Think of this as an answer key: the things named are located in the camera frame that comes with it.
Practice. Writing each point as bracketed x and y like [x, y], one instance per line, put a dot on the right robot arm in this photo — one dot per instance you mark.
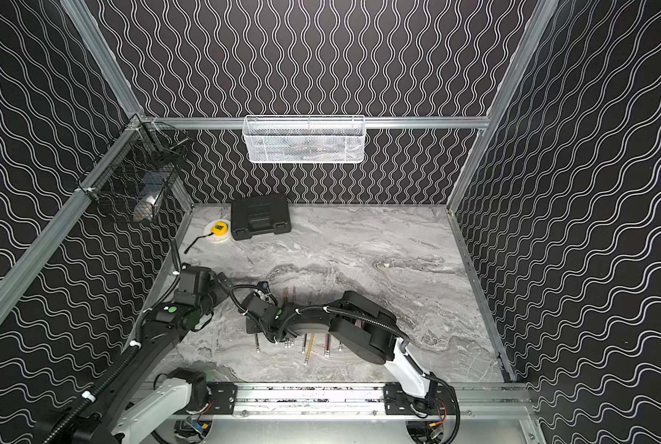
[371, 333]

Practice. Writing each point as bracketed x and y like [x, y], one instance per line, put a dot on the black plastic tool case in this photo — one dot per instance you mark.
[258, 215]

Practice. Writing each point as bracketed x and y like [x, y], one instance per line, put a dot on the yellow tape measure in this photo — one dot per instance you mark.
[215, 232]

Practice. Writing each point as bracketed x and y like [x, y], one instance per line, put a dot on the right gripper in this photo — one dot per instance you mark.
[251, 328]

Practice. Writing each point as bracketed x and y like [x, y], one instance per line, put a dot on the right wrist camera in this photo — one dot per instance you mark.
[263, 286]

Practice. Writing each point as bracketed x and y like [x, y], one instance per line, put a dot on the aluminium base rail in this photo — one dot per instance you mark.
[358, 401]

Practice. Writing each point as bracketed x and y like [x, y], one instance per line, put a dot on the black wire wall basket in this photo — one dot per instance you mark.
[136, 184]

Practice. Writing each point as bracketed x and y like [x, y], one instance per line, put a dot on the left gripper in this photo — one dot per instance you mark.
[219, 286]

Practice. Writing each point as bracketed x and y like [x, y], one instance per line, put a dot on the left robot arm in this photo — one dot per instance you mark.
[136, 355]

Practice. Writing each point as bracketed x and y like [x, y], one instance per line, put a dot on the white mesh wall basket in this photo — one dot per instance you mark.
[305, 139]

